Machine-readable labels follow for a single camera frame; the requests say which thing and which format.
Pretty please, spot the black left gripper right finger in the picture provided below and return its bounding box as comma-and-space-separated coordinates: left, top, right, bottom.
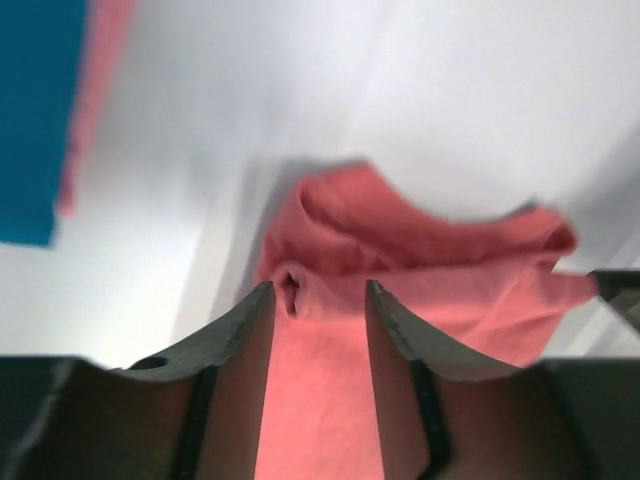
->
365, 281, 639, 479

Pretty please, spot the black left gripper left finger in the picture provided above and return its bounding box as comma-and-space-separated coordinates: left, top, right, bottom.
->
1, 282, 275, 479

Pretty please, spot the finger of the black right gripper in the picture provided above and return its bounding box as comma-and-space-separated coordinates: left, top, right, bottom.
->
591, 269, 640, 320

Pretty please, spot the salmon pink t shirt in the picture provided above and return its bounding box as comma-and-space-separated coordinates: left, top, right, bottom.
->
256, 163, 597, 479

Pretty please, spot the folded light pink t shirt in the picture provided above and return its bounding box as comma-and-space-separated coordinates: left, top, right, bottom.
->
56, 0, 136, 216

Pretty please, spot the folded blue t shirt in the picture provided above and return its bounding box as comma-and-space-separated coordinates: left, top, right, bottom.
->
1, 1, 88, 247

